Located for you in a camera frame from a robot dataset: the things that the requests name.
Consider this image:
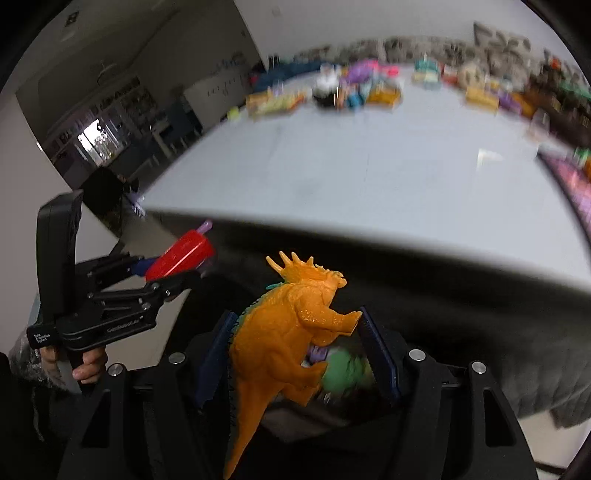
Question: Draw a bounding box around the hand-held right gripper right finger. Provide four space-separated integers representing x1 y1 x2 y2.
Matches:
360 305 539 480

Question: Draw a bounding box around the black chair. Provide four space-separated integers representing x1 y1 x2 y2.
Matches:
83 167 139 227

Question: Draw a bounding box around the clear glass cup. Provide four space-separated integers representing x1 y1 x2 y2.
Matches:
529 111 553 139

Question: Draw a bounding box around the grey cloth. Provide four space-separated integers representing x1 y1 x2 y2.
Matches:
503 277 591 430

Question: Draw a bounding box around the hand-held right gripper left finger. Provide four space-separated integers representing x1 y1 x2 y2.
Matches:
58 310 239 480

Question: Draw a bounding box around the brown basket with dark contents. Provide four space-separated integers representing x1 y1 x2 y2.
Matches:
529 60 591 144

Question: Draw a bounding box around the stack of teal boxes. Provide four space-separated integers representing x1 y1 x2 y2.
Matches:
412 58 439 88

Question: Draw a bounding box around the person's left hand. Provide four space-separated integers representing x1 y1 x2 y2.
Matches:
73 347 109 385

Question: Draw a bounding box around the white cabinet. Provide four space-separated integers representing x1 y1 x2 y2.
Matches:
185 65 256 134

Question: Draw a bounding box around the blue cloth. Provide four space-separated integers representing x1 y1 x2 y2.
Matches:
254 60 324 90

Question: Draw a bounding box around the orange box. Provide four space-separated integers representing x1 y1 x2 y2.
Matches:
367 85 402 106

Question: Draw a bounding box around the grey patterned cushion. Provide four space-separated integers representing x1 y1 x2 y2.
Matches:
473 21 533 62

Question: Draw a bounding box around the clear plastic bag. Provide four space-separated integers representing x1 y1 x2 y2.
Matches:
9 330 70 398

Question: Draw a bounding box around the black and white item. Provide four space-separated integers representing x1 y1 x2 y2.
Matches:
311 69 340 110

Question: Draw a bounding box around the orange dinosaur toy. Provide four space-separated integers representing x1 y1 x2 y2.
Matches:
223 250 363 480

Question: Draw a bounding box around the green soft toy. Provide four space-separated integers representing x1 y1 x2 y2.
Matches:
321 348 376 398

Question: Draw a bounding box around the bright window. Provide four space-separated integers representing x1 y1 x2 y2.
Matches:
78 119 112 163

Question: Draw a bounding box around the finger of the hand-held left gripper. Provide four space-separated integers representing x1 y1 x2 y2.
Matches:
88 267 206 320
76 253 160 289

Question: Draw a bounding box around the red popsicle toy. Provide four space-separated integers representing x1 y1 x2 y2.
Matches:
145 220 216 282

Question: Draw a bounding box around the purple packet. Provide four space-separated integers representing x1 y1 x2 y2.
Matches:
344 60 382 86

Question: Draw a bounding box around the display shelf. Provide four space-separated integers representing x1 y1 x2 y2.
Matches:
99 76 158 121

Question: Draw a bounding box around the grey patterned sofa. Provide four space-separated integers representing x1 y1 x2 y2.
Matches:
295 36 474 63

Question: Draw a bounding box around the yellow box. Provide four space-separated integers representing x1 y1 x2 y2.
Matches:
465 87 500 110
247 90 308 116

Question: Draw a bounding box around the black trash bag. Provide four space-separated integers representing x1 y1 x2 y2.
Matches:
161 277 522 480

